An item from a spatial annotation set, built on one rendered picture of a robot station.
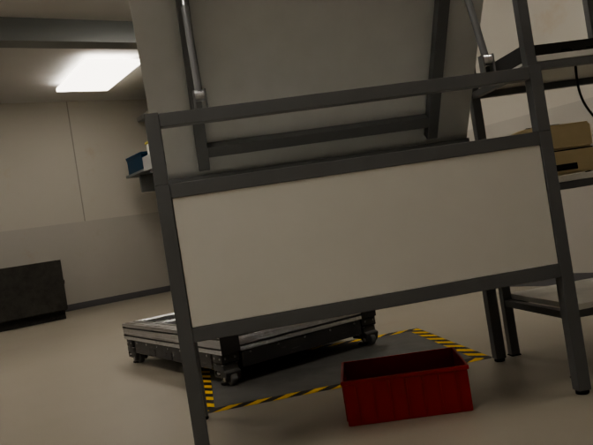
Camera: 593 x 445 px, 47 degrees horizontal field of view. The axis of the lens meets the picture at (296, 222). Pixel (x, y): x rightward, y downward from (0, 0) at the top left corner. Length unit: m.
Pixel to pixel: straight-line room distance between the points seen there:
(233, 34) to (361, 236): 0.81
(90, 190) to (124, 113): 1.17
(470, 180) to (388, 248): 0.32
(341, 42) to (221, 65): 0.42
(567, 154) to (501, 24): 2.31
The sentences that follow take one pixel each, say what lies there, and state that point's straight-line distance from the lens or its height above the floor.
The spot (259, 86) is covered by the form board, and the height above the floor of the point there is 1.13.
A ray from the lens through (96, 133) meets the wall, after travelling 9.44.
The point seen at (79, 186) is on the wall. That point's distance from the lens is 9.25.
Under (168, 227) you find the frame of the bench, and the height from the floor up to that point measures 0.68.
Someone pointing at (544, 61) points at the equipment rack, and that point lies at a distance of 2.43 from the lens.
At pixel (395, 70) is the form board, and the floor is 1.12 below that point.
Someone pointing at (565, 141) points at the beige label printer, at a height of 0.78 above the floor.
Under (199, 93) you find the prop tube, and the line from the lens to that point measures 1.94.
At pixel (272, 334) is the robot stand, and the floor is 0.18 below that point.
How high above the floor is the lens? 0.64
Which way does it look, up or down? level
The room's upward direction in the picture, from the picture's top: 9 degrees counter-clockwise
